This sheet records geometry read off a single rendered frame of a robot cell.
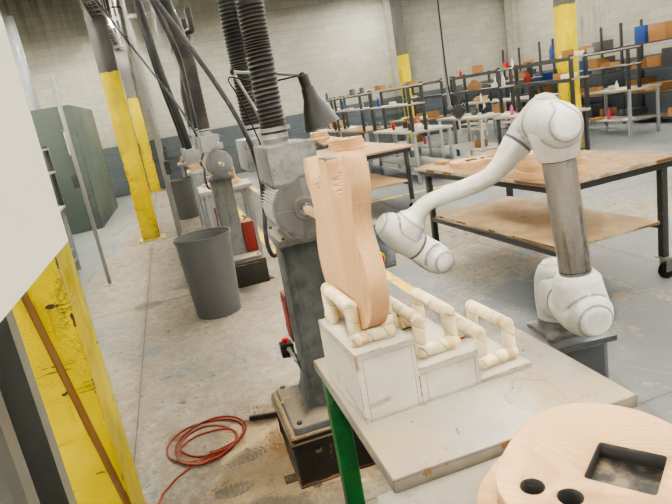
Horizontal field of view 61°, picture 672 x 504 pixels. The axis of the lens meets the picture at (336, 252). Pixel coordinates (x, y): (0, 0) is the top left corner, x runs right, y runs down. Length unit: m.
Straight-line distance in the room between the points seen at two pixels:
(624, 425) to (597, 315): 0.85
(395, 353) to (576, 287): 0.80
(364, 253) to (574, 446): 0.53
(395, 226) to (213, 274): 3.24
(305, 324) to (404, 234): 0.87
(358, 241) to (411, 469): 0.47
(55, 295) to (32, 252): 1.78
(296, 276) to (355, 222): 1.36
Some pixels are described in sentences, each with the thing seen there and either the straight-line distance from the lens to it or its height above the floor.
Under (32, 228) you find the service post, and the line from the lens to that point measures 0.23.
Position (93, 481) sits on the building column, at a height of 0.55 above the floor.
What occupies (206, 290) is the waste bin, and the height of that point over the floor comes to 0.27.
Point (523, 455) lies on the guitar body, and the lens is 1.06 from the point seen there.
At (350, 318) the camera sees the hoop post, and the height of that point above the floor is 1.18.
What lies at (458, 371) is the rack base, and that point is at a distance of 1.43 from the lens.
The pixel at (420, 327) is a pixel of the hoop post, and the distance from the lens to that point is 1.38.
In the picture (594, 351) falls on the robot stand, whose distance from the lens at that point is 2.25.
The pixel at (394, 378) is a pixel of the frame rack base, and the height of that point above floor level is 1.02.
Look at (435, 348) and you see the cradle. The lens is 1.40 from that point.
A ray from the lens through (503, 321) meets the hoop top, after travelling 1.51.
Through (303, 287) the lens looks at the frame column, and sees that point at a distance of 2.56.
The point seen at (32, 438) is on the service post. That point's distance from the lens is 0.20.
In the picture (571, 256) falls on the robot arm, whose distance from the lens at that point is 1.95.
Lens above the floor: 1.65
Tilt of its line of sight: 15 degrees down
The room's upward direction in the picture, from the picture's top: 10 degrees counter-clockwise
